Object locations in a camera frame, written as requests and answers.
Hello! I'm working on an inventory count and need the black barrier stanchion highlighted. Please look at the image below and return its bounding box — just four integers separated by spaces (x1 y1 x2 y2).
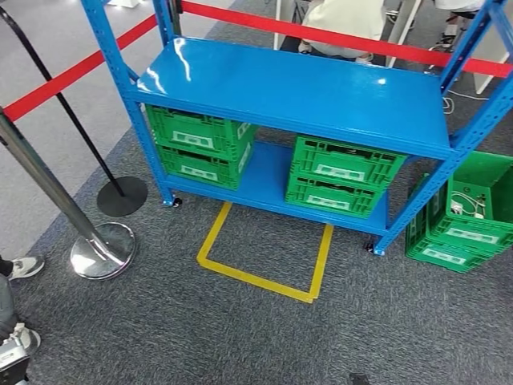
0 5 149 218

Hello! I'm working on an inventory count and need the chrome barrier stanchion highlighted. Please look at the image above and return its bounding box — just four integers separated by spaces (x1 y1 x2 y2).
0 108 137 282

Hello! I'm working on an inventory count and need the white charger with cable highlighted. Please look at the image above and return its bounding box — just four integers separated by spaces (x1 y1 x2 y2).
450 190 487 220

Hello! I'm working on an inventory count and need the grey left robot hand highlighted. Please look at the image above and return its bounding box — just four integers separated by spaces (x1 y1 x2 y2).
0 275 20 342

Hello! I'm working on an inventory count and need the dark barrier post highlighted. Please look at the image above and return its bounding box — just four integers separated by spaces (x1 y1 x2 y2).
167 0 183 37

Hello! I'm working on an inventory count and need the blue metal shelf rack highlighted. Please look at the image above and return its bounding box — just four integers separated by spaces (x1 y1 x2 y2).
80 0 513 257

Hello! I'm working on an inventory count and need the person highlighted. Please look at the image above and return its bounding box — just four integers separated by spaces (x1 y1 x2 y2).
435 0 487 51
298 0 386 66
0 253 45 357

